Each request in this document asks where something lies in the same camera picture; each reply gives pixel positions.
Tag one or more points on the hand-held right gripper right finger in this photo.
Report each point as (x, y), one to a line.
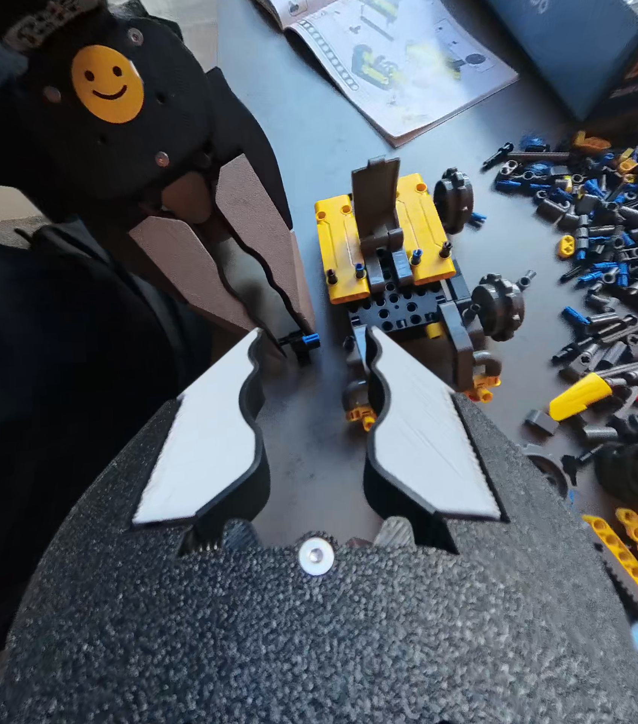
(426, 452)

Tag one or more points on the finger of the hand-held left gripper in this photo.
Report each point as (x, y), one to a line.
(189, 266)
(259, 226)

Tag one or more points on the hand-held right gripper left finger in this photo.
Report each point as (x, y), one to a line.
(206, 447)

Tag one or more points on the yellow black toy vehicle model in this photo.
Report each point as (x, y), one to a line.
(341, 254)

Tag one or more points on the black blue connector piece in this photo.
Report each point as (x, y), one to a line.
(302, 340)

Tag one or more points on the grey wheel hub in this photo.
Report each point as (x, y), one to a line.
(548, 468)

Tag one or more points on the grey elbow connector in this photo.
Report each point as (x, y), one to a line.
(526, 278)

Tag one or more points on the grey desk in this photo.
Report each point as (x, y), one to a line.
(307, 141)

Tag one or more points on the person's left hand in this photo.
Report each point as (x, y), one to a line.
(186, 198)

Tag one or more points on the person's dark clothed legs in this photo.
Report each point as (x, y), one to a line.
(59, 396)

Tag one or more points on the yellow wedge panel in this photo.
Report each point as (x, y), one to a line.
(579, 397)

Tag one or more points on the single blue pin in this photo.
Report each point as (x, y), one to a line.
(477, 218)

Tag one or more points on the instruction booklet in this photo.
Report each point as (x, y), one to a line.
(409, 62)

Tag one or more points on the long black pin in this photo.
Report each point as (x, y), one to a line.
(497, 156)

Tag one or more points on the pile of small building pieces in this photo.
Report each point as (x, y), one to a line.
(619, 254)

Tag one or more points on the blue cardboard box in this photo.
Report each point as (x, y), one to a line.
(568, 45)

